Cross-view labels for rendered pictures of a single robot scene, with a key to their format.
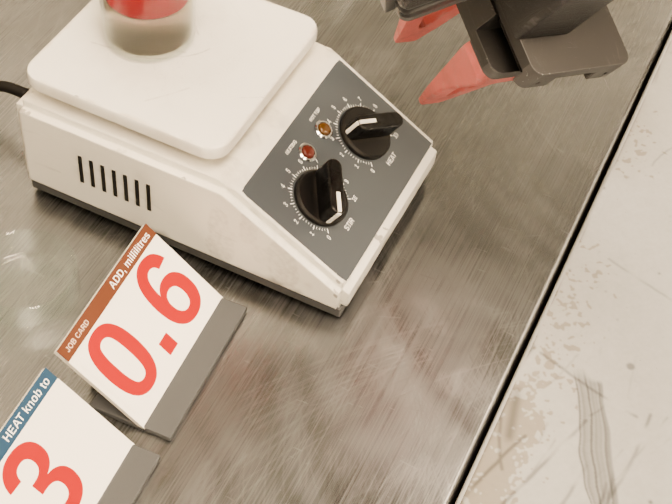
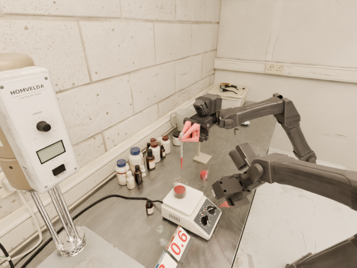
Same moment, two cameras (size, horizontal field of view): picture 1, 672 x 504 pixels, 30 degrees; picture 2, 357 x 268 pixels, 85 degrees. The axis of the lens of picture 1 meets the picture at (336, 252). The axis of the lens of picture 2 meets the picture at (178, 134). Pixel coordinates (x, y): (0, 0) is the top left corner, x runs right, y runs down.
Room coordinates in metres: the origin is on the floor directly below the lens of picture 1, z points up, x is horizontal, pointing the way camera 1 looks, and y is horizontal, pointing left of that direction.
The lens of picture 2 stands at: (-0.01, 0.02, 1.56)
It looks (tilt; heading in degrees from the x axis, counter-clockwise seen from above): 29 degrees down; 10
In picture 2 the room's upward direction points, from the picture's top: straight up
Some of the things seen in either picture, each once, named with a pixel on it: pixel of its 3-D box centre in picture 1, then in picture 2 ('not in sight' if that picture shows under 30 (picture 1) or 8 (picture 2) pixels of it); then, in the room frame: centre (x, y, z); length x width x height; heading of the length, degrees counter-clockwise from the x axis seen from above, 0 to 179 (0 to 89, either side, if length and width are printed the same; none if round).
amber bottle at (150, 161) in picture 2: not in sight; (150, 158); (0.76, 0.31, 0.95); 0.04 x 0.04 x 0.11
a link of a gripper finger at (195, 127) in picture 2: not in sight; (186, 133); (0.58, 0.10, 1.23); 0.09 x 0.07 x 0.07; 152
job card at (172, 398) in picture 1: (156, 329); (180, 243); (0.37, 0.09, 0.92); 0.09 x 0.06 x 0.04; 163
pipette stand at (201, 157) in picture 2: not in sight; (203, 149); (0.89, 0.05, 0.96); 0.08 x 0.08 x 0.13; 67
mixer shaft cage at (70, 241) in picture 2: not in sight; (59, 214); (0.24, 0.36, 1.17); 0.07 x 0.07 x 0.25
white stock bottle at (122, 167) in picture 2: not in sight; (122, 171); (0.64, 0.41, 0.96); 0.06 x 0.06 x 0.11
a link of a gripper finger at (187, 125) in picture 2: not in sight; (190, 134); (0.57, 0.09, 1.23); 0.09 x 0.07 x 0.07; 152
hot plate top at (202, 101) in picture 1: (176, 51); (183, 197); (0.51, 0.10, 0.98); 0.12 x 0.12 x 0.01; 70
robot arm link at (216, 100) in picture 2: not in sight; (217, 110); (0.70, 0.00, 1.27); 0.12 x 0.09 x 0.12; 106
